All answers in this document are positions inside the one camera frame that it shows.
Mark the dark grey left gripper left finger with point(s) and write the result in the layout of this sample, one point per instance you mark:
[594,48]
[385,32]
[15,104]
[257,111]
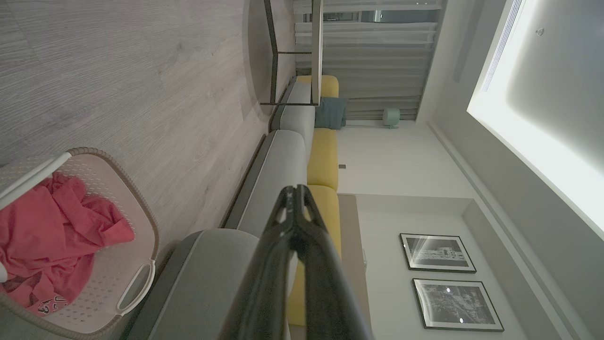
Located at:
[264,283]

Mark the linear ceiling air vent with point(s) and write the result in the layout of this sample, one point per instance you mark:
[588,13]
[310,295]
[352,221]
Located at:
[502,42]

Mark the grey fabric sofa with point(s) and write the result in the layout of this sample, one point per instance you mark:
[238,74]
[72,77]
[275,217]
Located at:
[278,165]

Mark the pale green round fan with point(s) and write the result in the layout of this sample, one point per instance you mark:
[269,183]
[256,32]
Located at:
[390,117]

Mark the grey oval rug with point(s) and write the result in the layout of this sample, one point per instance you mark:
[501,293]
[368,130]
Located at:
[257,56]

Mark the white sheer curtain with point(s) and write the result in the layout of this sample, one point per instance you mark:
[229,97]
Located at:
[377,71]

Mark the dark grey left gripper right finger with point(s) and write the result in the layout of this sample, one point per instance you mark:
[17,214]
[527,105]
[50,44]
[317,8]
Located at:
[330,297]

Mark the teal throw pillow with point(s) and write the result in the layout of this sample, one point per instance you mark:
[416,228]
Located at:
[330,113]

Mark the black framed monochrome picture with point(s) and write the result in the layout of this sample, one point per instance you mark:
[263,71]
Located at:
[436,252]
[455,304]

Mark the red jersey garment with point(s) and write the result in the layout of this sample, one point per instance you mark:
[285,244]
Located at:
[47,236]

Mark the black frame coffee table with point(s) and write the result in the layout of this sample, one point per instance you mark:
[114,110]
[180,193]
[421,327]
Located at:
[317,47]

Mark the white laundry basket brown rim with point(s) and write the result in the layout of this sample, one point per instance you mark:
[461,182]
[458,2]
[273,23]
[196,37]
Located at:
[122,264]

